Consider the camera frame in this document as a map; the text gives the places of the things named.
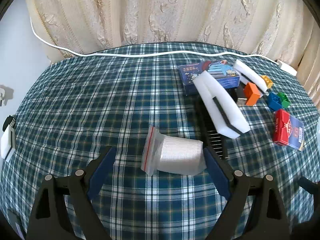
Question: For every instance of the orange toy block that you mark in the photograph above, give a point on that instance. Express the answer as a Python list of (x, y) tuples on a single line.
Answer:
[(252, 92)]

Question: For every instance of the short white sponge black stripe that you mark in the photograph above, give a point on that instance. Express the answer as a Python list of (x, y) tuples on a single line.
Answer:
[(247, 73)]

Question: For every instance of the white power strip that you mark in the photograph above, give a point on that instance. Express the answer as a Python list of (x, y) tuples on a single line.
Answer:
[(287, 67)]

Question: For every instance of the white and black device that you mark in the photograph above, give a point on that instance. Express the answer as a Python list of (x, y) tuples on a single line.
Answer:
[(7, 140)]

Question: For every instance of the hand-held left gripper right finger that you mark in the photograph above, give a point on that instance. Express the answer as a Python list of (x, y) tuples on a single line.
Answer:
[(216, 172)]

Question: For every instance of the small dark silver-tipped object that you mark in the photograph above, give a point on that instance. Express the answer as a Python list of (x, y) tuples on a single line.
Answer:
[(240, 96)]

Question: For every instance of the blue printed box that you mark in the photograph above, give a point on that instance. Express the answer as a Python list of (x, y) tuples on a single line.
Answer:
[(190, 77)]

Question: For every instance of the red card box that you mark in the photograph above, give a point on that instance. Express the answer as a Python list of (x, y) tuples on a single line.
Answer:
[(285, 130)]

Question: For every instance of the green toy block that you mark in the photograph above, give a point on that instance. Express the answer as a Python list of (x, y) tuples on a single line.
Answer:
[(285, 98)]

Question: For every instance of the long white sponge black stripe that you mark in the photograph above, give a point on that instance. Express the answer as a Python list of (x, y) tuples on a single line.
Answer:
[(225, 112)]

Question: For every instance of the yellow toy block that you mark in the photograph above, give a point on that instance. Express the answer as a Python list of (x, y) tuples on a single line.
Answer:
[(268, 81)]

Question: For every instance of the black comb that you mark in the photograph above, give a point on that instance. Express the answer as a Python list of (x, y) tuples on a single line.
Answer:
[(213, 137)]

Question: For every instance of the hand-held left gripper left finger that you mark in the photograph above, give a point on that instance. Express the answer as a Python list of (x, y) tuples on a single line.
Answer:
[(102, 170)]

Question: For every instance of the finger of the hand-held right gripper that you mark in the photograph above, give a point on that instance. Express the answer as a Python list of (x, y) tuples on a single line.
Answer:
[(308, 185)]

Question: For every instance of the cream patterned curtain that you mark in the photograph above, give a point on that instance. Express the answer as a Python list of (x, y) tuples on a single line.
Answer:
[(150, 12)]

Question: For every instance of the blue toy block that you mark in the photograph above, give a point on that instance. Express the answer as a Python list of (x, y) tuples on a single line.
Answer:
[(275, 102)]

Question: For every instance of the blue plaid tablecloth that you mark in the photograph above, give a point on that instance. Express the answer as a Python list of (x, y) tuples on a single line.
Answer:
[(100, 105)]

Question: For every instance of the zip bag with white roll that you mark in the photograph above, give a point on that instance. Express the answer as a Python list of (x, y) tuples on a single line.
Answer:
[(180, 155)]

